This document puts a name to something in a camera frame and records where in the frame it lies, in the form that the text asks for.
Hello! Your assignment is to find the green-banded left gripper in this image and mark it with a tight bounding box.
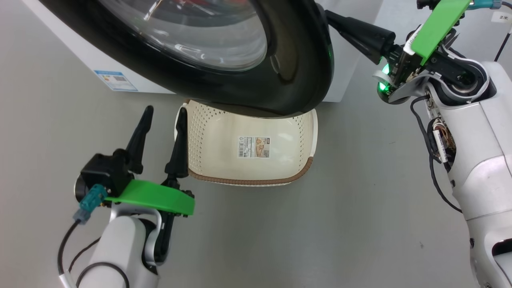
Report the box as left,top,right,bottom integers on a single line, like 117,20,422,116
105,105,196,218

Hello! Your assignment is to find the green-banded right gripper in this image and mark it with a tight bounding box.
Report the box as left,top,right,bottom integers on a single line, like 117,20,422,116
326,0,472,104

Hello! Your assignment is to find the black round glass washer door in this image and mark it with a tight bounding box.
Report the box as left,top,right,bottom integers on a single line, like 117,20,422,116
38,0,335,119

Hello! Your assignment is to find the cream perforated laundry basket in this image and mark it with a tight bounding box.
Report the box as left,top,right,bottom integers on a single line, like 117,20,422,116
175,99,319,187

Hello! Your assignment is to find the basket product label sticker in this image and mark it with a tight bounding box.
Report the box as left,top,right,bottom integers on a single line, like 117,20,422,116
238,136,272,158

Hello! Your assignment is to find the white front-load washing machine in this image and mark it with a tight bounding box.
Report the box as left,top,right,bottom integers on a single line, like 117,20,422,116
22,0,384,103

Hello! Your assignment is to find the blue energy label sticker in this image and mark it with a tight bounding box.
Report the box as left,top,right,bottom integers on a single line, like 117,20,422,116
94,70,138,92

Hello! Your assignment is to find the teal left camera connector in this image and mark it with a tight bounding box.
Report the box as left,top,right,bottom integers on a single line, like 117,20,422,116
73,185,108,224

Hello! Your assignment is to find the teal camera connector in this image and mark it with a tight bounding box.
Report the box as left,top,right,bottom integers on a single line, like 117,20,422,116
468,0,503,10
73,185,108,224

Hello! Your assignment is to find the teal right camera connector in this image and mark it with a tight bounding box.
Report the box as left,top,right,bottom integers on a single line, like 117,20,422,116
468,0,503,10

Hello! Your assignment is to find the black right connector cable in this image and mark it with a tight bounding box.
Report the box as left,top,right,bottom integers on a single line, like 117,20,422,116
494,32,512,63

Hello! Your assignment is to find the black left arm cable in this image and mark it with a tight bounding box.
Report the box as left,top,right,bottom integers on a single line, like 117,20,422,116
58,220,130,288

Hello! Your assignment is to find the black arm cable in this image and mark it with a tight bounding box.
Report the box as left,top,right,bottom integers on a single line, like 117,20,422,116
58,220,130,288
410,95,463,213

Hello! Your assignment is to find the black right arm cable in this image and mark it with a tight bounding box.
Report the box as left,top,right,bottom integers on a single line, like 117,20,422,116
410,95,463,213

